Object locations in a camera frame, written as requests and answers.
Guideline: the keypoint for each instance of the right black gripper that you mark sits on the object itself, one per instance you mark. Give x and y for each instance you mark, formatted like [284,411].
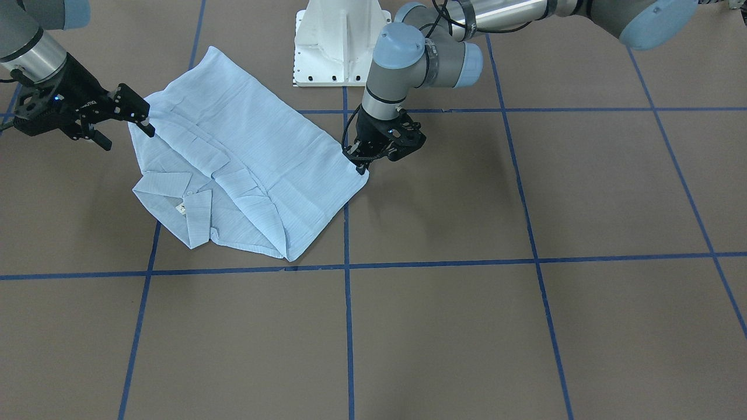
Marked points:
[80,87]

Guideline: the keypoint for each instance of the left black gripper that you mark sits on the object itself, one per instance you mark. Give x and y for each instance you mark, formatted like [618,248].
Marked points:
[367,129]

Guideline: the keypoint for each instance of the light blue button-up shirt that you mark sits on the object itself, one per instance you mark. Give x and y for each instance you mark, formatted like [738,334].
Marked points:
[231,163]

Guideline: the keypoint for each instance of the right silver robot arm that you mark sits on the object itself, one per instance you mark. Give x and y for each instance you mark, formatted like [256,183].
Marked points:
[27,43]

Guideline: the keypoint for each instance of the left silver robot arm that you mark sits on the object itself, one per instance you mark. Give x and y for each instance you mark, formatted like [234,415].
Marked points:
[428,46]

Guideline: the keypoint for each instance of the white pedestal column with base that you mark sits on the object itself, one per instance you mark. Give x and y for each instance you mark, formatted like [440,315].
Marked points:
[334,42]

